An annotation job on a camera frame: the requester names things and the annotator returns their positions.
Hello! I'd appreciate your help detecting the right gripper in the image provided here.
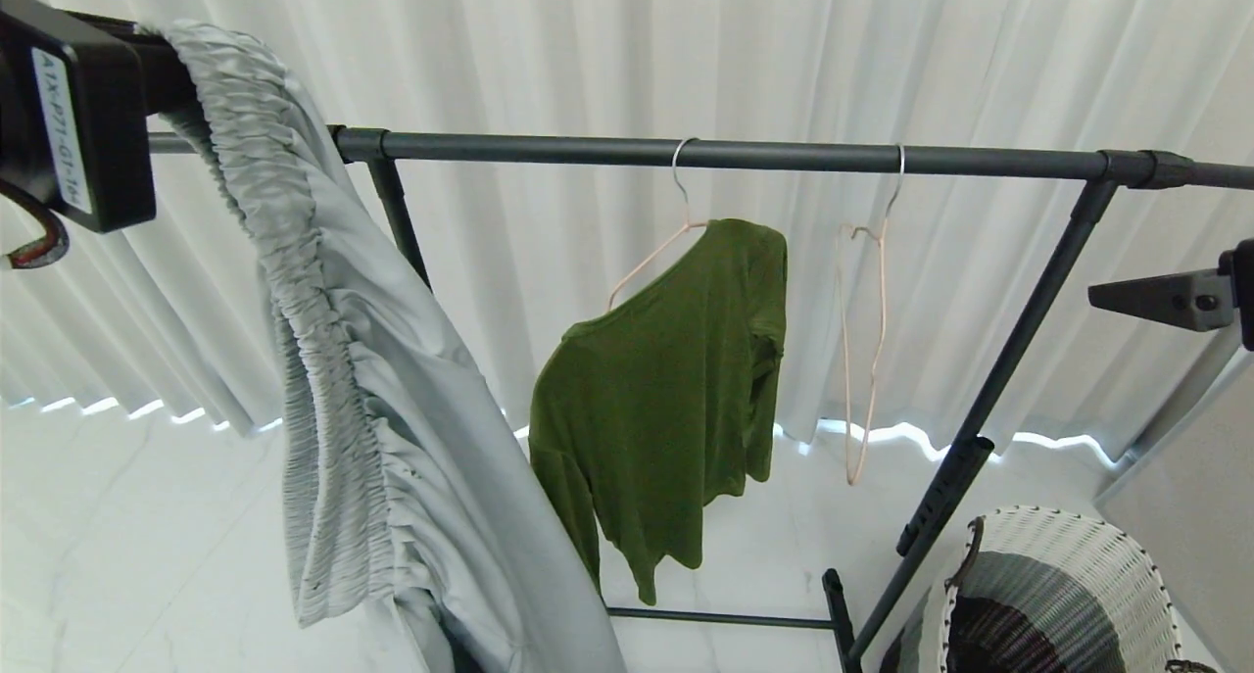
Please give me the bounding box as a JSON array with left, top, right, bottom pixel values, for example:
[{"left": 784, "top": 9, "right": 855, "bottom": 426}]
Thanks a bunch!
[{"left": 1087, "top": 239, "right": 1254, "bottom": 353}]

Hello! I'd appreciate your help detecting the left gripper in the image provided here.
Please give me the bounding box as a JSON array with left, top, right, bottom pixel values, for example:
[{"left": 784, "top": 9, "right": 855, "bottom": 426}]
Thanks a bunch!
[{"left": 0, "top": 0, "right": 158, "bottom": 235}]

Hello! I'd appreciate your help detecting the pale grey garment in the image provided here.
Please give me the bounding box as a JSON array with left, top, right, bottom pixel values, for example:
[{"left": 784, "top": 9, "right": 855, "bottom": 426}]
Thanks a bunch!
[{"left": 142, "top": 19, "right": 628, "bottom": 673}]

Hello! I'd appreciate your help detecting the green sleeveless shirt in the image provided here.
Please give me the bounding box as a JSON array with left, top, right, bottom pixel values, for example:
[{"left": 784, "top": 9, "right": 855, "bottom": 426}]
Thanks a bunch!
[{"left": 529, "top": 217, "right": 790, "bottom": 605}]

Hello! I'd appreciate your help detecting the pink clothes hanger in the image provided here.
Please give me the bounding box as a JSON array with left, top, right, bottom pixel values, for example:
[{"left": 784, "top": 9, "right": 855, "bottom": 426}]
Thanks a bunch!
[
  {"left": 607, "top": 137, "right": 708, "bottom": 312},
  {"left": 836, "top": 144, "right": 907, "bottom": 488}
]

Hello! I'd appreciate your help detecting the white laundry basket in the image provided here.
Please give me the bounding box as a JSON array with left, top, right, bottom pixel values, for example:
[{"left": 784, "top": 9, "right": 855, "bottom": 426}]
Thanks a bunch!
[{"left": 877, "top": 505, "right": 1216, "bottom": 673}]

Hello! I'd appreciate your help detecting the black clothes rack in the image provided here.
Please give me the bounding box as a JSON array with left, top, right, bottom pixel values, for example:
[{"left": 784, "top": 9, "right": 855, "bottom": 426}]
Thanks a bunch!
[{"left": 147, "top": 124, "right": 1254, "bottom": 673}]

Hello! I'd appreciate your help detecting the white curtain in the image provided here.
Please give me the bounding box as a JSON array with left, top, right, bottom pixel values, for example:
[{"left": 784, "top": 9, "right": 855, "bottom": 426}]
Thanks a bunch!
[{"left": 0, "top": 0, "right": 1254, "bottom": 458}]

